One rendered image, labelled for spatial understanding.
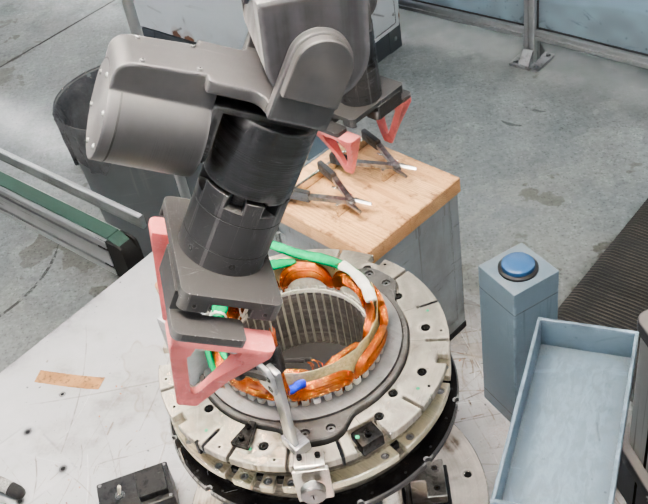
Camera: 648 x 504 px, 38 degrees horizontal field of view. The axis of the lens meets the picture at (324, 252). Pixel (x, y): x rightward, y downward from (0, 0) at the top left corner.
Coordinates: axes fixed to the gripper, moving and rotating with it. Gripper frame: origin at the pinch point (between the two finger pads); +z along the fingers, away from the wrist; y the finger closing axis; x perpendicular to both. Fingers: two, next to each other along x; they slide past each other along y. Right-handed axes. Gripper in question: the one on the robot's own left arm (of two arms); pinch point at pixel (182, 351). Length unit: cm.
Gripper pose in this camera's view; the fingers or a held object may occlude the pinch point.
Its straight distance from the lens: 65.9
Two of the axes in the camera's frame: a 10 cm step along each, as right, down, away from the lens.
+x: 9.1, 1.4, 4.0
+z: -3.5, 7.8, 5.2
